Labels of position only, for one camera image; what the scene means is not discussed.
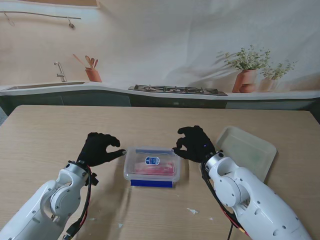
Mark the printed kitchen backdrop cloth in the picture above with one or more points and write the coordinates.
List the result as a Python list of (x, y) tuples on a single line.
[(160, 37)]

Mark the clear plastic food container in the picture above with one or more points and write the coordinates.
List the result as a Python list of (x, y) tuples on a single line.
[(127, 172)]

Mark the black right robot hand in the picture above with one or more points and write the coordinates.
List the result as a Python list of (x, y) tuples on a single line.
[(197, 145)]

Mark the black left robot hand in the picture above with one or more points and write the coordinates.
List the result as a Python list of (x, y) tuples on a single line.
[(95, 150)]

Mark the beige plastic tray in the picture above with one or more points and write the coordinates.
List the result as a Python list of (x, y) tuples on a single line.
[(250, 150)]

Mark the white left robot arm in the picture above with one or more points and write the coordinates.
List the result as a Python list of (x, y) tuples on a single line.
[(37, 207)]

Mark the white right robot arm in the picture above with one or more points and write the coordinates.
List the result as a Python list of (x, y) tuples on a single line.
[(250, 195)]

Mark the clear lid with blue label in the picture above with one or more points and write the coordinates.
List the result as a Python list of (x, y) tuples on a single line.
[(160, 151)]

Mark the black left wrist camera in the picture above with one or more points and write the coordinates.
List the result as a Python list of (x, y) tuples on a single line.
[(93, 180)]

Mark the small white paper scrap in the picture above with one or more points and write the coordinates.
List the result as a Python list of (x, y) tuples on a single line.
[(120, 225)]

